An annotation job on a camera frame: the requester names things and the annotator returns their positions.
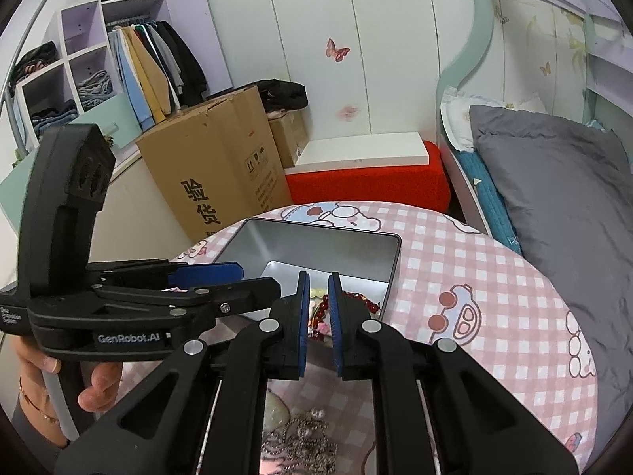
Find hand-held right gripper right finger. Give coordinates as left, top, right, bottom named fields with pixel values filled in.
left=328, top=271, right=580, bottom=475

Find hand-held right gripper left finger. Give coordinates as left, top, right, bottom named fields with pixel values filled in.
left=53, top=271, right=311, bottom=475

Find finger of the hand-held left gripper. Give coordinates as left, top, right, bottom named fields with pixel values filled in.
left=88, top=258, right=244, bottom=292
left=94, top=277, right=282, bottom=340

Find red bead bracelet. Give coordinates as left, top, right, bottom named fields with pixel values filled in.
left=311, top=291, right=383, bottom=330

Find silver metal tin box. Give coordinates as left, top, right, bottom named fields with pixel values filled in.
left=212, top=217, right=402, bottom=328

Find pale jade pendant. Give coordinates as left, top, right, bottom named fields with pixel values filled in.
left=267, top=396, right=290, bottom=439

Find silver chain necklace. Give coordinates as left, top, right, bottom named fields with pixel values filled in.
left=260, top=405, right=340, bottom=474

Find person's left forearm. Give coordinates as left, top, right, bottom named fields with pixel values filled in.
left=9, top=370, right=71, bottom=452

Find person's left hand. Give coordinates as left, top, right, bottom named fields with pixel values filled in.
left=14, top=341, right=122, bottom=412

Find teal drawer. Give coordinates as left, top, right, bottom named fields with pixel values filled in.
left=0, top=156, right=43, bottom=200
left=66, top=91, right=144, bottom=152

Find large cardboard box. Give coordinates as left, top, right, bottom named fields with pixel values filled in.
left=136, top=84, right=294, bottom=244

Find folded blue jeans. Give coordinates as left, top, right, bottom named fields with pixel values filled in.
left=30, top=100, right=80, bottom=133

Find red ottoman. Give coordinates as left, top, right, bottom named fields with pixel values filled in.
left=285, top=141, right=452, bottom=215

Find pink checkered round table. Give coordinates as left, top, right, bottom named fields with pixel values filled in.
left=119, top=201, right=600, bottom=475

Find folded grey clothes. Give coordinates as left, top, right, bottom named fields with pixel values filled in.
left=76, top=70, right=113, bottom=110

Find small cardboard box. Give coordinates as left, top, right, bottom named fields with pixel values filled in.
left=268, top=109, right=310, bottom=170

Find grey metal handrail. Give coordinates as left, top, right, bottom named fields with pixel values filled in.
left=0, top=0, right=53, bottom=162

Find white flat board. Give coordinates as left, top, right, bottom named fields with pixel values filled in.
left=284, top=131, right=430, bottom=175

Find dark striped clothes pile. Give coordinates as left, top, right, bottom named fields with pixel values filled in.
left=11, top=42, right=58, bottom=86

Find row of hanging clothes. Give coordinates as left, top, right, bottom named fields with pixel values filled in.
left=106, top=19, right=209, bottom=132

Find white pillow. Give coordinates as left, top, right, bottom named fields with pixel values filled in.
left=438, top=86, right=548, bottom=152

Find grey bed mattress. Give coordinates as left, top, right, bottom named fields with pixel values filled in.
left=468, top=104, right=633, bottom=467

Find pink butterfly sticker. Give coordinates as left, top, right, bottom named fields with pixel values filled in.
left=325, top=38, right=351, bottom=63

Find lilac wardrobe shelf unit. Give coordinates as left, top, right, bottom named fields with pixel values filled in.
left=0, top=0, right=234, bottom=170

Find lilac bed shelf unit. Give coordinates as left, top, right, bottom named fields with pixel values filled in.
left=582, top=0, right=633, bottom=120

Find thin gold wrist bracelet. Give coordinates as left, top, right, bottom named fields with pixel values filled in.
left=19, top=381, right=61, bottom=427

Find teal bunk bed frame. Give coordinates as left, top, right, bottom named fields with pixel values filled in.
left=435, top=0, right=633, bottom=239

